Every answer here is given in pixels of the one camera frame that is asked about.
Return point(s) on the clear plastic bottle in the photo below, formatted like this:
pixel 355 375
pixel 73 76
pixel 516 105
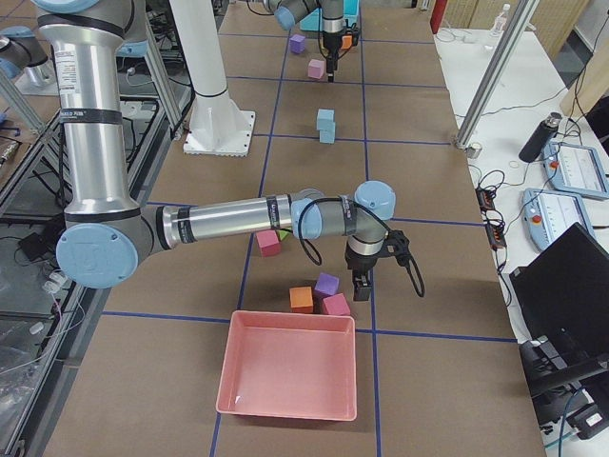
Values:
pixel 500 20

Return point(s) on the purple foam block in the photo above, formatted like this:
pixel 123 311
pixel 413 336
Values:
pixel 297 43
pixel 326 285

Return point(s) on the right orange foam block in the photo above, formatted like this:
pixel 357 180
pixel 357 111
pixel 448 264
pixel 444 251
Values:
pixel 301 300

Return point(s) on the light blue foam block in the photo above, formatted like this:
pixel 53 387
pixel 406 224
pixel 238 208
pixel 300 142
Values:
pixel 327 134
pixel 325 120

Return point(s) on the orange foam block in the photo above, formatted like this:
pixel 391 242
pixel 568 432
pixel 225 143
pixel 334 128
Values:
pixel 347 42
pixel 301 300

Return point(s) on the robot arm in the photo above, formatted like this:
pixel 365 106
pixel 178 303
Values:
pixel 108 234
pixel 289 13

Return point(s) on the near blue tablet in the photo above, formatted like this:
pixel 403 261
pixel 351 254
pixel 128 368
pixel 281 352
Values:
pixel 548 214

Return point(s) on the left purple foam block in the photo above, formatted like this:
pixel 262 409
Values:
pixel 297 43

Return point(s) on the blue tablet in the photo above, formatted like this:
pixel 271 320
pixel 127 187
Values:
pixel 575 168
pixel 548 214

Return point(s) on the black laptop computer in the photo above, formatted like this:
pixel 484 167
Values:
pixel 565 291

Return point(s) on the far blue tablet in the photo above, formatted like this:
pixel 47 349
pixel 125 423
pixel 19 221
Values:
pixel 575 168

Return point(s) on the light pink foam block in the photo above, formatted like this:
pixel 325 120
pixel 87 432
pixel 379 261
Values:
pixel 316 69

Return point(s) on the small steel cylinder weight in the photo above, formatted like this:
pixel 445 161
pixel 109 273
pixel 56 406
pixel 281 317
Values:
pixel 473 151

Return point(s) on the right pink foam block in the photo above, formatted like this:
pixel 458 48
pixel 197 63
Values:
pixel 268 242

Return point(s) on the aluminium frame post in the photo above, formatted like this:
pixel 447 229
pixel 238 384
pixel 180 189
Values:
pixel 498 63

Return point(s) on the green foam block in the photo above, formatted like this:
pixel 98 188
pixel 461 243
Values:
pixel 282 234

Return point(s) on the black water bottle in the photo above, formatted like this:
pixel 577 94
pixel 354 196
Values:
pixel 544 132

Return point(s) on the teal plastic bin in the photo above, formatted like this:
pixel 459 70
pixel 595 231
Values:
pixel 315 19

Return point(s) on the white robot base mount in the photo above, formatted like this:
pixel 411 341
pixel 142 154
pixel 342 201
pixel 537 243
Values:
pixel 216 125

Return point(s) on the far magenta foam block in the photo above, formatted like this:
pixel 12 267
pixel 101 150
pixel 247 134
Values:
pixel 336 305

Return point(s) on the red plastic bin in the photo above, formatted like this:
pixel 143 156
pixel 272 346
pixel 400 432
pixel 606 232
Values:
pixel 296 366

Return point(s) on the left orange foam block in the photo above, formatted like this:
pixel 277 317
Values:
pixel 347 42

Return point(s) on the right purple foam block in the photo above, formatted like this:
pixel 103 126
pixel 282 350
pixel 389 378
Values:
pixel 326 285

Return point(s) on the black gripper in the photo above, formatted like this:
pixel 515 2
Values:
pixel 360 263
pixel 331 40

